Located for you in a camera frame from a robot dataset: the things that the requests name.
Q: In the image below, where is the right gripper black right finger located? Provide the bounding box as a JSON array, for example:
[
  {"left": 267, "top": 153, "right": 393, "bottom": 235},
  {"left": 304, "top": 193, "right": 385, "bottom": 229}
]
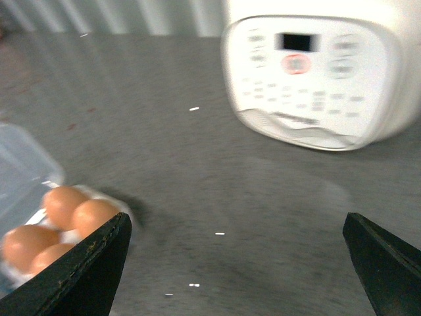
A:
[{"left": 343, "top": 213, "right": 420, "bottom": 315}]

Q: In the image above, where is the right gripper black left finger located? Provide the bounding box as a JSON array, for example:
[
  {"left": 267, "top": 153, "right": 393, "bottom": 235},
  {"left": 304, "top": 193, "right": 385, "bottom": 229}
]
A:
[{"left": 1, "top": 213, "right": 132, "bottom": 316}]

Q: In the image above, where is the brown egg in box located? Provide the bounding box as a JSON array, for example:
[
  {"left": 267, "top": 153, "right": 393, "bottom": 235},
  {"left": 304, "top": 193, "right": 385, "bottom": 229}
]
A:
[
  {"left": 1, "top": 224, "right": 61, "bottom": 273},
  {"left": 30, "top": 243, "right": 75, "bottom": 275},
  {"left": 42, "top": 186, "right": 89, "bottom": 231},
  {"left": 72, "top": 199, "right": 120, "bottom": 239}
]

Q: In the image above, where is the clear plastic egg box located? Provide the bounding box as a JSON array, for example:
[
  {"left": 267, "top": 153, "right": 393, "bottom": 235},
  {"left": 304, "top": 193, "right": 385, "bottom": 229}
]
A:
[{"left": 1, "top": 123, "right": 139, "bottom": 298}]

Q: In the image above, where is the white soy milk maker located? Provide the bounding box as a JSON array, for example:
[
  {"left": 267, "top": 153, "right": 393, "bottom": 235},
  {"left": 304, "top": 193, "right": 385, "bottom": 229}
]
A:
[{"left": 221, "top": 1, "right": 420, "bottom": 151}]

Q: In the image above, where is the grey curtain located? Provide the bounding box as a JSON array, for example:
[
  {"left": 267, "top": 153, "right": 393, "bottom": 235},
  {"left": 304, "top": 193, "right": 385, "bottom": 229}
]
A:
[{"left": 1, "top": 1, "right": 224, "bottom": 37}]

